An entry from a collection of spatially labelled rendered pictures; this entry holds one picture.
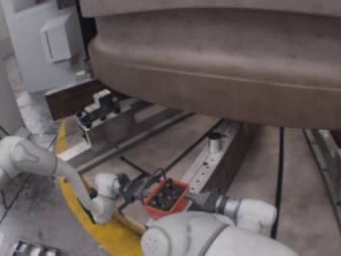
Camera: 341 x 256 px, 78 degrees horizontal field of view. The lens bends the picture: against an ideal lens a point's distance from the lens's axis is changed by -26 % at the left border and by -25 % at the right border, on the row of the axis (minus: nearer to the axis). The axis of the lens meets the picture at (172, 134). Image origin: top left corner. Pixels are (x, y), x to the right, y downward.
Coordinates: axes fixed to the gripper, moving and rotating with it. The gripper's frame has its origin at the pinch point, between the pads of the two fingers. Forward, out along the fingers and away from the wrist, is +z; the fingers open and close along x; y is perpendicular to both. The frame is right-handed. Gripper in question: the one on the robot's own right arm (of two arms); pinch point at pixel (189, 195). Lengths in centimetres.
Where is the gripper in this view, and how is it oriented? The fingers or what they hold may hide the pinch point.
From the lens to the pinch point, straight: 110.7
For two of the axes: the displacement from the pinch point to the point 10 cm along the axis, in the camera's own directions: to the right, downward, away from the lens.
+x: -4.9, 5.4, -6.8
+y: -1.3, -8.2, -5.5
